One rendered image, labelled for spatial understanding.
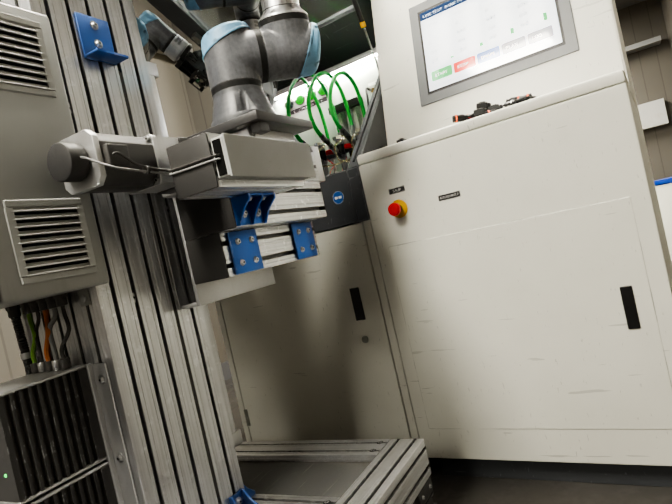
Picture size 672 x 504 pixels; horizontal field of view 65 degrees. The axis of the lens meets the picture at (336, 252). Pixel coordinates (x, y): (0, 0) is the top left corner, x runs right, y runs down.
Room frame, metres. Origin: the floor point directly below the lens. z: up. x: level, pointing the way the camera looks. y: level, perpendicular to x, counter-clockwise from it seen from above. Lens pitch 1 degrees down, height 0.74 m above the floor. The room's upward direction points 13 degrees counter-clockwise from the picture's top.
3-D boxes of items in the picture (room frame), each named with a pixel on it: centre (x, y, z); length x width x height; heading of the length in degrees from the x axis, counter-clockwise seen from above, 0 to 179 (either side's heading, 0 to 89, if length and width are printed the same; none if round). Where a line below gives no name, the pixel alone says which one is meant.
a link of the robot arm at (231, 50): (1.20, 0.13, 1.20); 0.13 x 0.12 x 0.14; 104
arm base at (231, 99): (1.20, 0.14, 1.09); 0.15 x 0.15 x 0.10
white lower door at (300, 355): (1.73, 0.18, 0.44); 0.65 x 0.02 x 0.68; 57
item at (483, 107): (1.42, -0.50, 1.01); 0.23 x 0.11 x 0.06; 57
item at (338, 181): (1.74, 0.17, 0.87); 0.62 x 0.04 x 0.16; 57
